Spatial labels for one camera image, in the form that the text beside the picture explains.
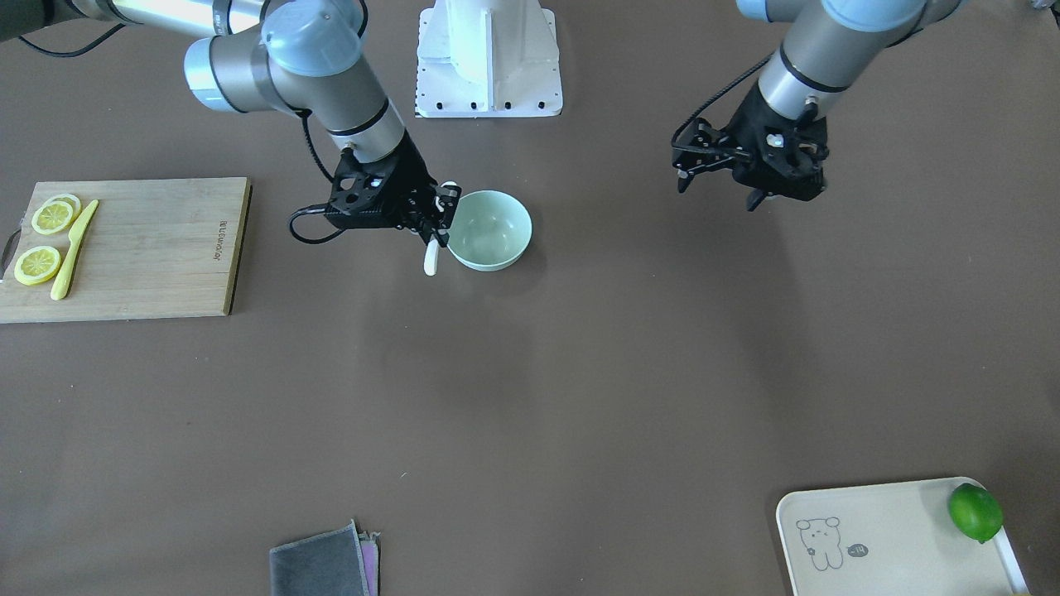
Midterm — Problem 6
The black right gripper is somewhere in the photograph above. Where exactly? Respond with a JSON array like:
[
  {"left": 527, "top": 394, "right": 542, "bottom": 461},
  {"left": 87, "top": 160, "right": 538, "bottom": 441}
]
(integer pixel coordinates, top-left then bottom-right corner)
[{"left": 323, "top": 132, "right": 463, "bottom": 248}]

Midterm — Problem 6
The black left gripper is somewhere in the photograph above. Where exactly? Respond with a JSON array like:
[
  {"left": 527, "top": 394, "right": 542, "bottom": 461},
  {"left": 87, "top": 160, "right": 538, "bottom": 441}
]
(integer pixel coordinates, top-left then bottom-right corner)
[{"left": 671, "top": 86, "right": 829, "bottom": 212}]

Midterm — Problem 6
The white ceramic spoon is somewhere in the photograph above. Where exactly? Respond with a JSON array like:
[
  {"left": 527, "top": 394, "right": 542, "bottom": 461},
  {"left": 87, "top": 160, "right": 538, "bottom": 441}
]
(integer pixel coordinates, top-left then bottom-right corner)
[{"left": 419, "top": 180, "right": 462, "bottom": 276}]

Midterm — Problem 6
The light green bowl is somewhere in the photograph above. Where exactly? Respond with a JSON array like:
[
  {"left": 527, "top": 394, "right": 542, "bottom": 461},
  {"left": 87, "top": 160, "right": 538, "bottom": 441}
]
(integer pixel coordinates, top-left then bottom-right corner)
[{"left": 448, "top": 190, "right": 533, "bottom": 271}]

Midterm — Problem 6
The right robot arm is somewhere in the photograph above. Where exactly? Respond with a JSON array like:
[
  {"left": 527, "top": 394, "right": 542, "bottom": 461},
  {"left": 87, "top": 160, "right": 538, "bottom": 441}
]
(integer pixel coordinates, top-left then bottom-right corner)
[{"left": 1, "top": 1, "right": 461, "bottom": 249}]

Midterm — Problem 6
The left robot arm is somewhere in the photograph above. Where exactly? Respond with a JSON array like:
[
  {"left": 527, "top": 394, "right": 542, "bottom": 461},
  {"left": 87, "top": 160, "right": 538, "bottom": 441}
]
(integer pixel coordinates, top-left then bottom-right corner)
[{"left": 671, "top": 1, "right": 961, "bottom": 211}]

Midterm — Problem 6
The bamboo cutting board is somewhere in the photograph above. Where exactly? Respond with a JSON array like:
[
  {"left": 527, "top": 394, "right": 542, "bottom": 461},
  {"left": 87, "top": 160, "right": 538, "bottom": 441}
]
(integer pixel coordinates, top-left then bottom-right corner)
[{"left": 1, "top": 177, "right": 253, "bottom": 325}]

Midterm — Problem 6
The grey folded cloth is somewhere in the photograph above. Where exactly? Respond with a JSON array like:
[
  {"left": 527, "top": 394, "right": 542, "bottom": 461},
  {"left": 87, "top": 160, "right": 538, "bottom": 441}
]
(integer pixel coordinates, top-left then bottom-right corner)
[{"left": 269, "top": 520, "right": 381, "bottom": 595}]

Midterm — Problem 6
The stacked lemon slice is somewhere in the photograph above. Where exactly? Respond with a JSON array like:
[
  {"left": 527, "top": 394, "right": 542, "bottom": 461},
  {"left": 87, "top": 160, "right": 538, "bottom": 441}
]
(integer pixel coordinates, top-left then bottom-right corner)
[{"left": 31, "top": 194, "right": 82, "bottom": 235}]

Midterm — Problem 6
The yellow plastic knife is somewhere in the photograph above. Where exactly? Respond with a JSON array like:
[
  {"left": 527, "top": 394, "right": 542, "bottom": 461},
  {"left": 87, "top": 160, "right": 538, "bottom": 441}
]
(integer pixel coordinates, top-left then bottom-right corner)
[{"left": 50, "top": 199, "right": 99, "bottom": 300}]

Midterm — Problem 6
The beige rabbit tray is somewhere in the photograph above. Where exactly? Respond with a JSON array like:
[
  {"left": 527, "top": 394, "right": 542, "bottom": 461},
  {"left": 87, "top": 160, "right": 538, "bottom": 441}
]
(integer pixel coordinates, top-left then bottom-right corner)
[{"left": 775, "top": 478, "right": 1029, "bottom": 595}]

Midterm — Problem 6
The green lime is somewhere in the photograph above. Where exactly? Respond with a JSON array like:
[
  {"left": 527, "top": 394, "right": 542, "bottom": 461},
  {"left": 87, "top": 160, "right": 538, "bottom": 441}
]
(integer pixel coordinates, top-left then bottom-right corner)
[{"left": 947, "top": 483, "right": 1004, "bottom": 544}]

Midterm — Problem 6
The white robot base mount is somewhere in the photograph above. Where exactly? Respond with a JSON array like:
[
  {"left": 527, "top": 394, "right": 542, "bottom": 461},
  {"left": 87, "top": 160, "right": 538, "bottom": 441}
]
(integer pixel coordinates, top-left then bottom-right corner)
[{"left": 414, "top": 1, "right": 564, "bottom": 118}]

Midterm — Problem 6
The lemon slice near handle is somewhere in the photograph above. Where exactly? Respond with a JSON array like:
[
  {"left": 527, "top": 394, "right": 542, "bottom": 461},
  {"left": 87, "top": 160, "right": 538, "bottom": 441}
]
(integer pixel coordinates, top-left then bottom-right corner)
[{"left": 12, "top": 245, "right": 63, "bottom": 286}]

